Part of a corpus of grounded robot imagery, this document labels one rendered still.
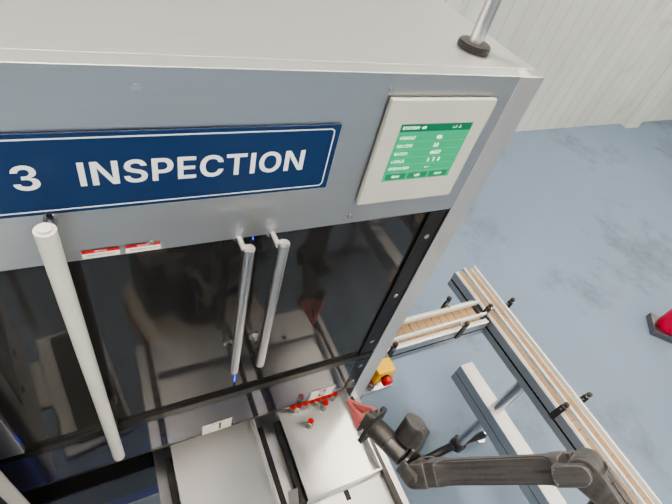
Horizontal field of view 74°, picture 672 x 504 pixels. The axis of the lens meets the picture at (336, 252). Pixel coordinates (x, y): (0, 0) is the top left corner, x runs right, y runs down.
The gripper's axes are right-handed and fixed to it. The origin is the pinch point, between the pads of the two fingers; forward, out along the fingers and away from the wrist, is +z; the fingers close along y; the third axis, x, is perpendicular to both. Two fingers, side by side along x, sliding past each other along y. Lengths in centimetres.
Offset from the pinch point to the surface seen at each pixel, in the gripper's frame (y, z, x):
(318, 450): 32.8, 5.3, 8.2
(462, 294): 0, 16, 105
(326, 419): 29.3, 11.3, 16.6
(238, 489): 39.9, 11.9, -17.4
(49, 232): -54, 15, -72
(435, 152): -73, 0, -17
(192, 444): 39, 31, -22
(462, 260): 40, 68, 251
